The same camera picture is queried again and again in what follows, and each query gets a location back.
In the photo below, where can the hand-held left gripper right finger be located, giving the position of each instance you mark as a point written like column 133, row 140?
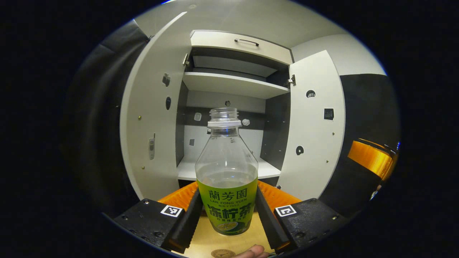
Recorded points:
column 267, row 222

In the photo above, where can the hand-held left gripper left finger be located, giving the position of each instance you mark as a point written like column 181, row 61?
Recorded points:
column 190, row 218

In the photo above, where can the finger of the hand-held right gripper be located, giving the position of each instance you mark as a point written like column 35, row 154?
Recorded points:
column 369, row 159

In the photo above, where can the white cabinet shelf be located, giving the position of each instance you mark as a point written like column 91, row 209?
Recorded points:
column 233, row 85

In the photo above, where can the black backdrop cloth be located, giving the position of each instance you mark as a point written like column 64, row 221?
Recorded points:
column 93, row 125

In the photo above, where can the green label plastic bottle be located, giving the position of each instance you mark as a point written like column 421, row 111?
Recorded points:
column 226, row 200

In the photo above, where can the white cabinet drawer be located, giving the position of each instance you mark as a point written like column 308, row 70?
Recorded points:
column 222, row 44

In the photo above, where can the round brown coaster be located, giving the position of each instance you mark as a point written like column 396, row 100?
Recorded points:
column 222, row 254

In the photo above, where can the white cabinet door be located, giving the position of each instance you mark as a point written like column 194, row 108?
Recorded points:
column 315, row 132
column 150, row 107

